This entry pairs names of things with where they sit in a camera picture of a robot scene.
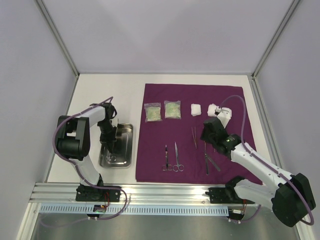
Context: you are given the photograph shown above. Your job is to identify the left white gauze pad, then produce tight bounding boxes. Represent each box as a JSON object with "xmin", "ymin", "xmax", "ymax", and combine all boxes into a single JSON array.
[{"xmin": 190, "ymin": 103, "xmax": 202, "ymax": 117}]

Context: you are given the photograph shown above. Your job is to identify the aluminium mounting rail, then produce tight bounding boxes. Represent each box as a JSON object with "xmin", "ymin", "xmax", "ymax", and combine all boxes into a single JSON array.
[{"xmin": 28, "ymin": 182, "xmax": 305, "ymax": 206}]

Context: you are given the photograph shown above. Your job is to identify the left green gauze packet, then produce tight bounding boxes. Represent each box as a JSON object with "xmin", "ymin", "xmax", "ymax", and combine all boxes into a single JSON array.
[{"xmin": 144, "ymin": 102, "xmax": 162, "ymax": 122}]

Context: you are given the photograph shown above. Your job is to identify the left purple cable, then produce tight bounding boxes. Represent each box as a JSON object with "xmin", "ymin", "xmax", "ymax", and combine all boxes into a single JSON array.
[{"xmin": 54, "ymin": 96, "xmax": 129, "ymax": 222}]

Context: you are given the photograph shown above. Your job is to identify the white slotted cable duct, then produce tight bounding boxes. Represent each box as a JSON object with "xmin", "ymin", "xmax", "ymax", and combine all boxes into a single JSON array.
[{"xmin": 39, "ymin": 203, "xmax": 229, "ymax": 217}]

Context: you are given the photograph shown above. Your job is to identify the left aluminium frame post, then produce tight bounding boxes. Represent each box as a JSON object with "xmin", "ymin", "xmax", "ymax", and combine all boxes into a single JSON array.
[{"xmin": 34, "ymin": 0, "xmax": 80, "ymax": 79}]

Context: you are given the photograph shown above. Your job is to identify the aluminium frame post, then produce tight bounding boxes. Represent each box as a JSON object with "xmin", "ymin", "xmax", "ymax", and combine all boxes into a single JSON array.
[
  {"xmin": 34, "ymin": 0, "xmax": 80, "ymax": 79},
  {"xmin": 251, "ymin": 0, "xmax": 302, "ymax": 80}
]

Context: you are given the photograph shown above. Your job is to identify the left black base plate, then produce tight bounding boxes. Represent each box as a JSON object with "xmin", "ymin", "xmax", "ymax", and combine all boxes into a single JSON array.
[{"xmin": 75, "ymin": 184, "xmax": 121, "ymax": 202}]

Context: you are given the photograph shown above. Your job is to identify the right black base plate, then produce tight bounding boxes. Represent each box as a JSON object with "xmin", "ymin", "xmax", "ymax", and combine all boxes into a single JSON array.
[{"xmin": 205, "ymin": 187, "xmax": 255, "ymax": 204}]

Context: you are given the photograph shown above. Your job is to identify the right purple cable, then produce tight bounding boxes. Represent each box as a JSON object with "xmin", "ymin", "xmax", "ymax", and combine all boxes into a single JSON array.
[{"xmin": 219, "ymin": 95, "xmax": 315, "ymax": 226}]

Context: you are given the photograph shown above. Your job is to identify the middle white gauze pad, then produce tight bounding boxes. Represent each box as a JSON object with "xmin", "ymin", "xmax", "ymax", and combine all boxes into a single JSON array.
[{"xmin": 207, "ymin": 104, "xmax": 217, "ymax": 117}]

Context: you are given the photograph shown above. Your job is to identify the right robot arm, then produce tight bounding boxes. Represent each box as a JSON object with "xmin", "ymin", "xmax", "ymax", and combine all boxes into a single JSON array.
[{"xmin": 200, "ymin": 117, "xmax": 316, "ymax": 227}]

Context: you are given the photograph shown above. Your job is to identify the stainless steel instrument tray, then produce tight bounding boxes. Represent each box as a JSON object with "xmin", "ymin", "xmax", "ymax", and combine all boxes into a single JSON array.
[{"xmin": 99, "ymin": 123, "xmax": 134, "ymax": 168}]

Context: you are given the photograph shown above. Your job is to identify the plain steel surgical scissors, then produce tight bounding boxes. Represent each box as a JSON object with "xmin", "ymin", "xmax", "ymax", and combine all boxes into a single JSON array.
[{"xmin": 173, "ymin": 142, "xmax": 185, "ymax": 172}]

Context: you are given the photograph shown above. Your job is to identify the right aluminium frame post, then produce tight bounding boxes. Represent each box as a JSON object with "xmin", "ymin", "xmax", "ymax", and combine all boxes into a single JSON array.
[{"xmin": 251, "ymin": 0, "xmax": 302, "ymax": 80}]

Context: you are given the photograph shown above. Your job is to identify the white gauze pad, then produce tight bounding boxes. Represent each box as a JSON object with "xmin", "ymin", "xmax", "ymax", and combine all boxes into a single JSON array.
[
  {"xmin": 207, "ymin": 104, "xmax": 217, "ymax": 117},
  {"xmin": 190, "ymin": 103, "xmax": 202, "ymax": 117}
]

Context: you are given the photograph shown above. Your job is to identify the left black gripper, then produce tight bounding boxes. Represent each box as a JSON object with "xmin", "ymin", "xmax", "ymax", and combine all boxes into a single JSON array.
[{"xmin": 97, "ymin": 120, "xmax": 117, "ymax": 152}]

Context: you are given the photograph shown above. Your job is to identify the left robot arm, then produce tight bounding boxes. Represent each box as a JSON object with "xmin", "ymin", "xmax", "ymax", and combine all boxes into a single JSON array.
[{"xmin": 52, "ymin": 102, "xmax": 118, "ymax": 201}]

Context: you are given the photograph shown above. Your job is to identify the right green gauze packet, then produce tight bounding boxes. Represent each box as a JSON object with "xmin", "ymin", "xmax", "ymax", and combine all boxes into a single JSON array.
[{"xmin": 164, "ymin": 100, "xmax": 181, "ymax": 119}]

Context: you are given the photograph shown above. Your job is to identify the green gauze packet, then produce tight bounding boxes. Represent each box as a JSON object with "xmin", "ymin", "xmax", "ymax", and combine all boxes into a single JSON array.
[
  {"xmin": 164, "ymin": 100, "xmax": 181, "ymax": 119},
  {"xmin": 144, "ymin": 102, "xmax": 162, "ymax": 122}
]

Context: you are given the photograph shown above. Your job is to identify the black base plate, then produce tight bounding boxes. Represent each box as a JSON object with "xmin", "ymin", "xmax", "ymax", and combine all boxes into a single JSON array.
[
  {"xmin": 205, "ymin": 187, "xmax": 255, "ymax": 204},
  {"xmin": 75, "ymin": 184, "xmax": 121, "ymax": 202}
]

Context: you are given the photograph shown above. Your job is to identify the purple cable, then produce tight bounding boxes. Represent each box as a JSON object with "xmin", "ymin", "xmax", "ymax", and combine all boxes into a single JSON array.
[
  {"xmin": 54, "ymin": 96, "xmax": 129, "ymax": 222},
  {"xmin": 219, "ymin": 95, "xmax": 315, "ymax": 226}
]

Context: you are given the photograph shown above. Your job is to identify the purple surgical drape cloth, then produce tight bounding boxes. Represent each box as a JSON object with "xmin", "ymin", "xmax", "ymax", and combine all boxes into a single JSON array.
[{"xmin": 135, "ymin": 84, "xmax": 260, "ymax": 185}]

